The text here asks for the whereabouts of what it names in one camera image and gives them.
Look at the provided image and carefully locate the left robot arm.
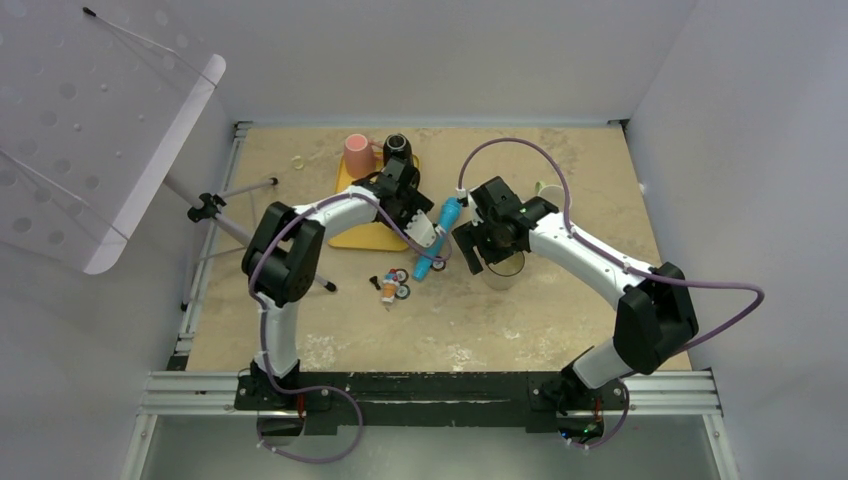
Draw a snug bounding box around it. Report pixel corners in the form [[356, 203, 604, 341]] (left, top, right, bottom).
[[241, 157, 439, 409]]

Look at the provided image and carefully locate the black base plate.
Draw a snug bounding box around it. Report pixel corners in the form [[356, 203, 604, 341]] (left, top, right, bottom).
[[234, 370, 626, 439]]

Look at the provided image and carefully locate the white perforated panel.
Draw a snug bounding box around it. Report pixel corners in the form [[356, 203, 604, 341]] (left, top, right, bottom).
[[1, 1, 226, 275]]

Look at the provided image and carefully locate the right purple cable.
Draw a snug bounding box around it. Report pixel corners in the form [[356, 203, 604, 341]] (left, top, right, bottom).
[[457, 137, 766, 452]]

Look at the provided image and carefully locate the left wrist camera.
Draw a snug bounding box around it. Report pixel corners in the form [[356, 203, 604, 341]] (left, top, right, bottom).
[[404, 210, 439, 248]]

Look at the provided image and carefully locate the pink mug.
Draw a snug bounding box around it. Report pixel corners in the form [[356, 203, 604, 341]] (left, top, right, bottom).
[[343, 133, 383, 179]]

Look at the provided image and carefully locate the light green mug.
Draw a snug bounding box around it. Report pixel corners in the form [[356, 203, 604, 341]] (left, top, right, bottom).
[[535, 182, 565, 204]]

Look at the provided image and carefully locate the ice cream cone toy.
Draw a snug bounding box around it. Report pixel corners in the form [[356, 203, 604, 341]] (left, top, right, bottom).
[[381, 271, 401, 305]]

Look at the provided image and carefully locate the tripod stand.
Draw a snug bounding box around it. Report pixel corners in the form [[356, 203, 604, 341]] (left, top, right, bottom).
[[163, 174, 337, 312]]

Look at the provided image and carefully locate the blue toy microphone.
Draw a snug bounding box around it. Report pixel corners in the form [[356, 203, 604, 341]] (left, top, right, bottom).
[[412, 197, 462, 281]]

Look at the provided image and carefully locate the black mug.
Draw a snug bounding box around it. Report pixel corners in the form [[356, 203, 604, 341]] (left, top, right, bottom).
[[382, 133, 414, 166]]

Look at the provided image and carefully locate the poker chip 100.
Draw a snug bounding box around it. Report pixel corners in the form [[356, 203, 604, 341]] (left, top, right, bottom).
[[390, 269, 409, 284]]

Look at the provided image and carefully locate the cream mug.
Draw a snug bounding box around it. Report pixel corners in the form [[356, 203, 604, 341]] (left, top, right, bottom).
[[482, 252, 526, 291]]

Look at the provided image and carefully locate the yellow tray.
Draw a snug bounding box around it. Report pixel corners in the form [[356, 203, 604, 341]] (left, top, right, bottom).
[[327, 152, 409, 252]]

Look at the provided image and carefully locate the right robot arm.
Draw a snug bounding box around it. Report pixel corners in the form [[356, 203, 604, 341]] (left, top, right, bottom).
[[452, 176, 699, 407]]

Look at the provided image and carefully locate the poker chip 50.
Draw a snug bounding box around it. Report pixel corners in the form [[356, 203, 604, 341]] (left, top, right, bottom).
[[395, 285, 411, 300]]

